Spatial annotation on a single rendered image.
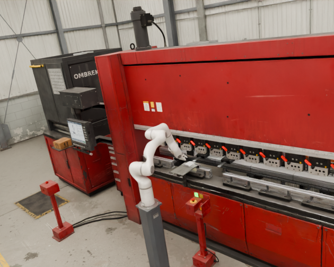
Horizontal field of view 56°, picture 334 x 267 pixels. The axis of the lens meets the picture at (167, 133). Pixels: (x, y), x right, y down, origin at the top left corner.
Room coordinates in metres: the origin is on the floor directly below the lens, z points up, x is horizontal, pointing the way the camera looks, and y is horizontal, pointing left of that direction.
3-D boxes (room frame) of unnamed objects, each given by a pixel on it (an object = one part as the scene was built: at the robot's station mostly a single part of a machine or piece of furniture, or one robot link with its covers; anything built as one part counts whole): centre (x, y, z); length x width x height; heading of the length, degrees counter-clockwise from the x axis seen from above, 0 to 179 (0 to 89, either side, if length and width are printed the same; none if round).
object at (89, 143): (3.71, 1.04, 1.42); 0.45 x 0.12 x 0.36; 43
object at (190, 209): (2.80, -0.21, 0.75); 0.20 x 0.16 x 0.18; 48
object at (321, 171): (2.33, -1.22, 1.26); 0.15 x 0.09 x 0.17; 46
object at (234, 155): (2.88, -0.65, 1.26); 0.15 x 0.09 x 0.17; 46
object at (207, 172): (3.25, -0.27, 0.92); 0.39 x 0.06 x 0.10; 46
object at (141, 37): (3.74, 0.06, 2.53); 0.33 x 0.25 x 0.47; 46
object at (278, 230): (2.46, -0.86, 0.59); 0.15 x 0.02 x 0.07; 46
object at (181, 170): (3.18, -0.13, 1.00); 0.26 x 0.18 x 0.01; 136
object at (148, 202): (2.53, 0.26, 1.09); 0.19 x 0.19 x 0.18
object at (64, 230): (3.73, 1.63, 0.41); 0.25 x 0.20 x 0.83; 136
